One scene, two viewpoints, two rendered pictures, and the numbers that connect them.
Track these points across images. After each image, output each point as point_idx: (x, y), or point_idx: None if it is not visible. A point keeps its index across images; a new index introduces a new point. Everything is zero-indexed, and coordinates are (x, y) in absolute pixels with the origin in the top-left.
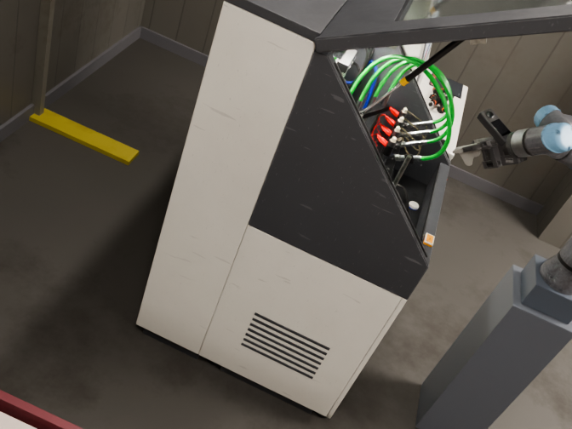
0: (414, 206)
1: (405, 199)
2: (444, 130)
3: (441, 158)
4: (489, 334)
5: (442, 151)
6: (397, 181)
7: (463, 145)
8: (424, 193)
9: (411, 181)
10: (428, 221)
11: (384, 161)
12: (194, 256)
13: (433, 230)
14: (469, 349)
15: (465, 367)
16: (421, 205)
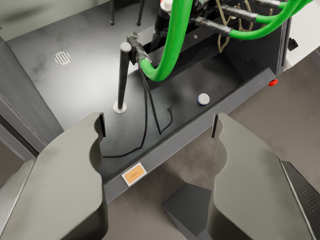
0: (202, 101)
1: (202, 88)
2: (310, 30)
3: (272, 63)
4: (197, 237)
5: (156, 76)
6: (120, 78)
7: (89, 136)
8: (232, 89)
9: (229, 71)
10: (166, 143)
11: (156, 35)
12: None
13: (160, 159)
14: (193, 216)
15: (182, 224)
16: (215, 102)
